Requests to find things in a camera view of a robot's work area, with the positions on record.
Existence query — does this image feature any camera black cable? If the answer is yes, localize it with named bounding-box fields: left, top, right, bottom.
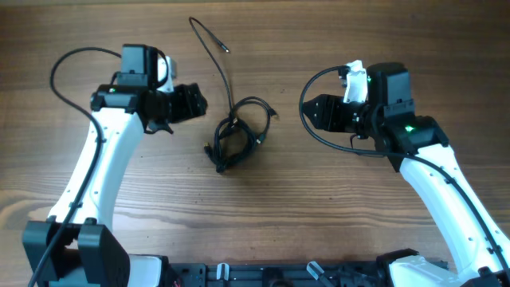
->
left=27, top=46, right=123, bottom=287
left=298, top=65, right=510, bottom=276

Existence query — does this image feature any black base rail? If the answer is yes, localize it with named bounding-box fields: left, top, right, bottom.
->
left=168, top=261, right=393, bottom=287

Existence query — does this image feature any left camera black cable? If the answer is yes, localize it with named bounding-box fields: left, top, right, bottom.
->
left=27, top=46, right=123, bottom=287

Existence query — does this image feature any black USB cable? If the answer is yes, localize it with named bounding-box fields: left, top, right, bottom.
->
left=188, top=16, right=240, bottom=128
left=202, top=117, right=260, bottom=175
left=229, top=96, right=280, bottom=145

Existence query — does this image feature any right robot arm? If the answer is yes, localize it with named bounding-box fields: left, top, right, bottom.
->
left=298, top=60, right=509, bottom=286

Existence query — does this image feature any right camera black cable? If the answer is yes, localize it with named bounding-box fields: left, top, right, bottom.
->
left=298, top=65, right=510, bottom=276

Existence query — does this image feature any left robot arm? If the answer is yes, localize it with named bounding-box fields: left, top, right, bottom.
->
left=22, top=44, right=207, bottom=286

